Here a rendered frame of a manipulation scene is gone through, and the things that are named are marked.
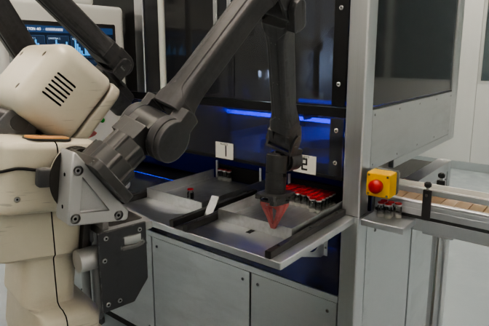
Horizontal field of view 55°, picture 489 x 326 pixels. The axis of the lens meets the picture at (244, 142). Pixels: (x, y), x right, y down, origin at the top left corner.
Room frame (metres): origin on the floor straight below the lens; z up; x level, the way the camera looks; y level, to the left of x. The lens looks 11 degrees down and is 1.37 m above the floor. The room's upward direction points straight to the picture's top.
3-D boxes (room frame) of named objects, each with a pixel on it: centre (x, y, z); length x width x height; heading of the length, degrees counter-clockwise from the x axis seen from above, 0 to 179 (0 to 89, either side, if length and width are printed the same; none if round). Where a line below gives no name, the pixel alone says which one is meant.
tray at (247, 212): (1.39, -0.13, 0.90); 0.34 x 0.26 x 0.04; 142
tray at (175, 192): (1.60, 0.13, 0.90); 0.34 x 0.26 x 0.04; 142
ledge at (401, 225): (1.36, -0.44, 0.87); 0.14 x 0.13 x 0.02; 142
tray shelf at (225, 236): (1.44, 0.04, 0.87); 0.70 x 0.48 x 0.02; 52
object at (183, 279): (2.38, 0.15, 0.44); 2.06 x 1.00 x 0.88; 52
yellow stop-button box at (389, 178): (1.33, -0.41, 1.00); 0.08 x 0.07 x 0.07; 142
